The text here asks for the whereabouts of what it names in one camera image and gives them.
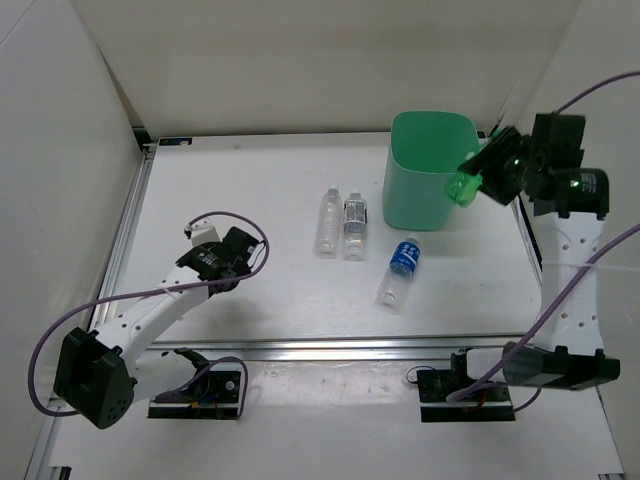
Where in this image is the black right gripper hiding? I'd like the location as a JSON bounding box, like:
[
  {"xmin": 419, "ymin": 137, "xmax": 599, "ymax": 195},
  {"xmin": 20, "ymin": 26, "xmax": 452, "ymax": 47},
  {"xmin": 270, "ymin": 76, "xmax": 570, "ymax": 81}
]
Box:
[{"xmin": 456, "ymin": 126, "xmax": 541, "ymax": 207}]

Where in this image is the green plastic soda bottle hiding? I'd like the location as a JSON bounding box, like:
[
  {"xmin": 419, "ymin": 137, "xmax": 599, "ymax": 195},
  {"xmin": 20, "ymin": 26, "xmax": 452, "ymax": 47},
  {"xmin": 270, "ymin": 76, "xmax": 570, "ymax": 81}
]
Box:
[{"xmin": 444, "ymin": 172, "xmax": 483, "ymax": 208}]

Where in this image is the clear unlabeled plastic bottle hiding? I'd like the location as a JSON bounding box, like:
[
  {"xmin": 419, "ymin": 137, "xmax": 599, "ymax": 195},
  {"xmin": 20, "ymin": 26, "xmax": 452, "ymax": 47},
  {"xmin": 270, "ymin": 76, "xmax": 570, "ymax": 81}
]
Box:
[{"xmin": 314, "ymin": 186, "xmax": 342, "ymax": 258}]

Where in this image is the clear bottle blue label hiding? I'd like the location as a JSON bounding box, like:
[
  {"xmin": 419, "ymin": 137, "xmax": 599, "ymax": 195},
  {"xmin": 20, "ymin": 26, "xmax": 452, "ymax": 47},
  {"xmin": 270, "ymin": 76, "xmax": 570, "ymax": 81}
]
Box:
[{"xmin": 376, "ymin": 235, "xmax": 421, "ymax": 314}]

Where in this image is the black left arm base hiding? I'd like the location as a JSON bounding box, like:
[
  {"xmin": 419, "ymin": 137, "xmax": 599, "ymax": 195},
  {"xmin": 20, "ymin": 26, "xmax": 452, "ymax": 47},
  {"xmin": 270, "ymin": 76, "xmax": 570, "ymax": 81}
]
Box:
[{"xmin": 147, "ymin": 357, "xmax": 248, "ymax": 421}]

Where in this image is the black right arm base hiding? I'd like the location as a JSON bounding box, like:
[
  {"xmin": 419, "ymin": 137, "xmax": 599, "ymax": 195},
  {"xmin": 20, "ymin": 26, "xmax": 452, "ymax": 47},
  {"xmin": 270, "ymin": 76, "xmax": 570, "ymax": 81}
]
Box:
[{"xmin": 405, "ymin": 352, "xmax": 515, "ymax": 424}]

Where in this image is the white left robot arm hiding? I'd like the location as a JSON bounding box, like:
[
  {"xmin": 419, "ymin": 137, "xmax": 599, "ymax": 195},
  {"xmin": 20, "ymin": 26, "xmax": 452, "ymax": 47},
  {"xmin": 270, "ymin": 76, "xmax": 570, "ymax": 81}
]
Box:
[{"xmin": 54, "ymin": 227, "xmax": 261, "ymax": 429}]

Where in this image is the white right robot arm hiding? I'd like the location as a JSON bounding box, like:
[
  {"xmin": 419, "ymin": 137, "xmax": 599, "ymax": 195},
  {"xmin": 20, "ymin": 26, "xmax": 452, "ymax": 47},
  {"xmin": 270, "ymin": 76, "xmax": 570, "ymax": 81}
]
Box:
[{"xmin": 446, "ymin": 116, "xmax": 621, "ymax": 403}]

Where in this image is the green plastic bin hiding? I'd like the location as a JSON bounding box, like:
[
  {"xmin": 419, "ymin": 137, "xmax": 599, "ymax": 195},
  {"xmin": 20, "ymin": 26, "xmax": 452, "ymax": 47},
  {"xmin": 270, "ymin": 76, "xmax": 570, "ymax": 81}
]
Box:
[{"xmin": 382, "ymin": 111, "xmax": 479, "ymax": 231}]

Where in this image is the clear bottle white label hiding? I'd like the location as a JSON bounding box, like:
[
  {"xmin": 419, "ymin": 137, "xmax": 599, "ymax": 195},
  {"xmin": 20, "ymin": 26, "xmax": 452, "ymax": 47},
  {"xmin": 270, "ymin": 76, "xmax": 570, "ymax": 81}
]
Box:
[{"xmin": 342, "ymin": 191, "xmax": 368, "ymax": 261}]

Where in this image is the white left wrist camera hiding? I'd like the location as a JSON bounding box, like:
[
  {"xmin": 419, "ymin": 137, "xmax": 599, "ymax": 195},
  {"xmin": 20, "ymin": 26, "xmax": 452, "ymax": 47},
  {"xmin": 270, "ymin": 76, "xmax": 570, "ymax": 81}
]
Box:
[{"xmin": 184, "ymin": 219, "xmax": 220, "ymax": 247}]

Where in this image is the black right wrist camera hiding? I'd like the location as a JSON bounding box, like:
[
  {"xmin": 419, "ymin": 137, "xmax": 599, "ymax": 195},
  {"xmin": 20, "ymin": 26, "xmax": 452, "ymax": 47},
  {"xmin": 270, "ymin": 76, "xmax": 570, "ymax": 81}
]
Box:
[{"xmin": 530, "ymin": 113, "xmax": 586, "ymax": 170}]

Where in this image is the aluminium table frame rail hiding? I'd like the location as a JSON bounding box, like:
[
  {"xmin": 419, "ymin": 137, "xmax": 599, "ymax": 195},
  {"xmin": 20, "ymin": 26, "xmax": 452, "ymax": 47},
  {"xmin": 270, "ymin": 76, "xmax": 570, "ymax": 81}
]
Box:
[{"xmin": 29, "ymin": 130, "xmax": 626, "ymax": 480}]

